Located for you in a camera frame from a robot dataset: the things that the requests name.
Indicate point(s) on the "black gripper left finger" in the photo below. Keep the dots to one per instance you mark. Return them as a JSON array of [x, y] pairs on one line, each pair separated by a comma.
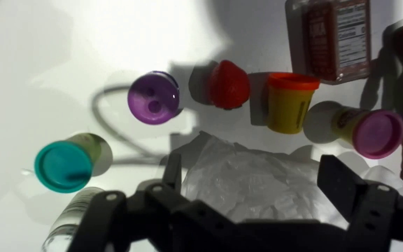
[[172, 170]]

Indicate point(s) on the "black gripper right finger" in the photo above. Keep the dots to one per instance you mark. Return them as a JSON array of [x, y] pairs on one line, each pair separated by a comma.
[[338, 187]]

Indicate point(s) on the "yellow tub magenta lid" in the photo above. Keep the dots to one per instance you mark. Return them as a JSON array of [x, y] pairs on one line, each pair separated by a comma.
[[376, 133]]

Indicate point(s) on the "purple two-hole cup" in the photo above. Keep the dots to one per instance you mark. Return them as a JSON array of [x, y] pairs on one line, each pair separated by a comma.
[[152, 98]]

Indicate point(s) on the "yellow tub orange lid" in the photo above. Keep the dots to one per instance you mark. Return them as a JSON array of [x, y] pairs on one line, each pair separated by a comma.
[[286, 103]]

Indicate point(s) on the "yellow tub red lid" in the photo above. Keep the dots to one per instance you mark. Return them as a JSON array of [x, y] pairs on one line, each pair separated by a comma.
[[226, 84]]

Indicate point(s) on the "yellow tub teal lid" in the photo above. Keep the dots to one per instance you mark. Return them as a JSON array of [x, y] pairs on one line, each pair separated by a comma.
[[63, 166]]

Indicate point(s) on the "white plastic bottle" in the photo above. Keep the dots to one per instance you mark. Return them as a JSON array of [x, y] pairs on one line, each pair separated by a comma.
[[68, 219]]

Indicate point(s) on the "spice jar red lid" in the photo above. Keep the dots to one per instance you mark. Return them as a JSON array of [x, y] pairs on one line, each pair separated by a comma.
[[334, 37]]

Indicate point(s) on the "clear plastic bag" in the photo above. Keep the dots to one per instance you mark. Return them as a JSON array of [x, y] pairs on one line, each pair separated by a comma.
[[251, 182]]

